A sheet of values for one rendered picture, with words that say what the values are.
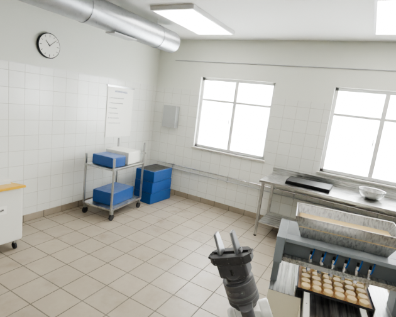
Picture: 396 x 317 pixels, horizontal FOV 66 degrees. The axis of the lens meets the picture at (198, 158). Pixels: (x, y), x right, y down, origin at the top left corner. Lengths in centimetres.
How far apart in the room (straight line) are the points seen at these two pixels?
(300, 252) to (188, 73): 455
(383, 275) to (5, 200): 345
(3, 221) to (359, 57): 499
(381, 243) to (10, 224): 349
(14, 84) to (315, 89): 417
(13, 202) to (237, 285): 328
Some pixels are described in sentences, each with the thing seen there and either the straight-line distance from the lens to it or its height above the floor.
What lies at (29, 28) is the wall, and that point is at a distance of 459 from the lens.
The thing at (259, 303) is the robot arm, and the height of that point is 136.
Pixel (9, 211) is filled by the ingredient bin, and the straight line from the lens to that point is 392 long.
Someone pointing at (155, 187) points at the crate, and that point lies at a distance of 554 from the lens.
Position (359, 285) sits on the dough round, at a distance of 223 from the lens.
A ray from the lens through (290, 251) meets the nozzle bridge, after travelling 202.
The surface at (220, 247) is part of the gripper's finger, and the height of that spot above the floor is 151.
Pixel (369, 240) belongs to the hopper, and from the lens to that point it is 195.
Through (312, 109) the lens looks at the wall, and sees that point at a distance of 513.
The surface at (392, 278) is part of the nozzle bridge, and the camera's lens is 210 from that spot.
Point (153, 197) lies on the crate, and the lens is 560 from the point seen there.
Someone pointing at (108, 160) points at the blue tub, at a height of 90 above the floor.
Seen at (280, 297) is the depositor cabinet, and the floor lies 81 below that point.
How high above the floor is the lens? 189
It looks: 10 degrees down
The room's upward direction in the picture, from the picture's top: 7 degrees clockwise
